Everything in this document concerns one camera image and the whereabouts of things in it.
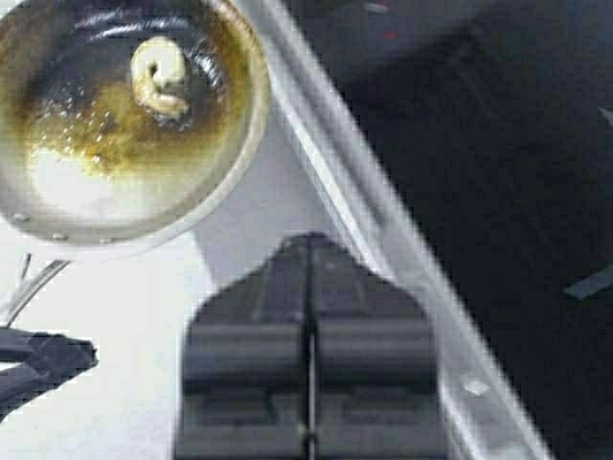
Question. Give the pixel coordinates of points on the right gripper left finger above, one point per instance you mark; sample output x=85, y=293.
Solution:
x=242, y=363

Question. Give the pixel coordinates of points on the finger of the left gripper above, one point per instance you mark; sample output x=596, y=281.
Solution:
x=44, y=361

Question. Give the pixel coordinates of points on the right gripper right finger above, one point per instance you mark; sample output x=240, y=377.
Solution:
x=377, y=363

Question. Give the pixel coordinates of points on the steel frying pan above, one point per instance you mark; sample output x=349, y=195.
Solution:
x=89, y=174

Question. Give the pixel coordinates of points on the raw white shrimp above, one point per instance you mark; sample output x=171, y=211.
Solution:
x=156, y=64

